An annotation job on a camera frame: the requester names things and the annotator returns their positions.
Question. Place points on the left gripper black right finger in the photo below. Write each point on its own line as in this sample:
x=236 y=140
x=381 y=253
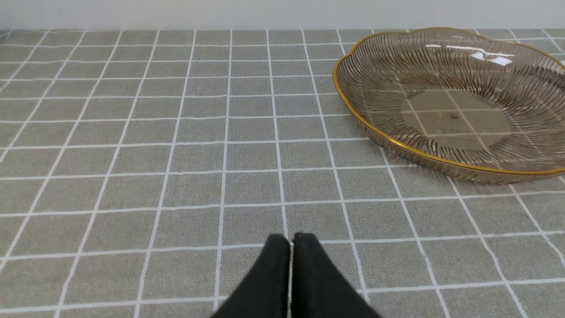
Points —
x=318 y=289

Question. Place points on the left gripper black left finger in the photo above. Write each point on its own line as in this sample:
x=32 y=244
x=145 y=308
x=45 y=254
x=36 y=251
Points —
x=263 y=292

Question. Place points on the grey checkered tablecloth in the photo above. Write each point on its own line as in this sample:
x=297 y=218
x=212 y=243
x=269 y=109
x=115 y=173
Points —
x=142 y=171

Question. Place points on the brown transparent gold-rimmed plate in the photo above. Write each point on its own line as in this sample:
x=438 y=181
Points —
x=458 y=103

